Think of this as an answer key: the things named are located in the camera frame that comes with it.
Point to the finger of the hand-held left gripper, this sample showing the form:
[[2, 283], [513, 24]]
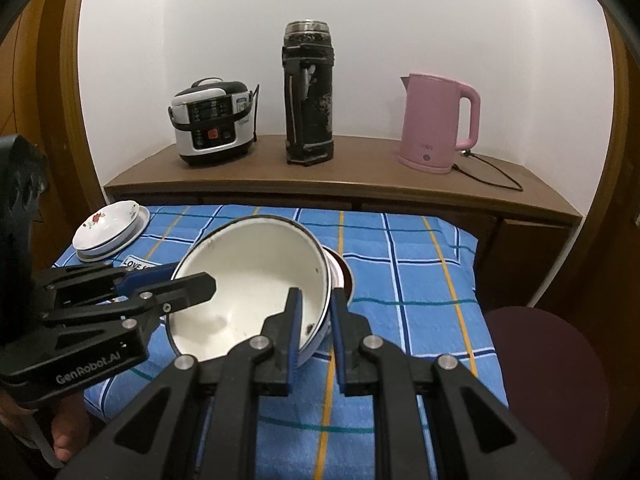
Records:
[[145, 277], [185, 292]]

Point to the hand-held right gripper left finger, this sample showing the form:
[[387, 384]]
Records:
[[297, 330]]

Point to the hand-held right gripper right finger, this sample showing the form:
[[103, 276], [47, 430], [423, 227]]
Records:
[[336, 340]]

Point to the plain white plate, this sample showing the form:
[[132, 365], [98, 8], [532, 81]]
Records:
[[141, 227]]

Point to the brown bowl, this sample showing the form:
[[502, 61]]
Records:
[[345, 280]]

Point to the white enamel bowl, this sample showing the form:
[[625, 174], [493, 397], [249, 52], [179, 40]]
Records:
[[250, 285]]

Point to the red flower white plate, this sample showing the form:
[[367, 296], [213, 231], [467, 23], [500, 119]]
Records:
[[107, 222]]

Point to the person's left hand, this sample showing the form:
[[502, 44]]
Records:
[[67, 435]]

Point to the blue plaid tablecloth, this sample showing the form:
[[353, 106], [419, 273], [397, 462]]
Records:
[[410, 270]]

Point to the silver black rice cooker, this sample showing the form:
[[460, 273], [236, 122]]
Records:
[[210, 125]]

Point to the brown wooden sideboard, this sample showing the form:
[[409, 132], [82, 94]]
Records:
[[375, 175]]

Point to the brown wooden door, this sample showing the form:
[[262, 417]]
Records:
[[50, 85]]

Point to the maroon round stool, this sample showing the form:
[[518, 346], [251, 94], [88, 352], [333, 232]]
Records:
[[550, 370]]

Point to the black thermos flask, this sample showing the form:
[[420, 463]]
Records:
[[307, 110]]

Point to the pink electric kettle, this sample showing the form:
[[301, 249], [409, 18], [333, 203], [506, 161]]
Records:
[[430, 125]]

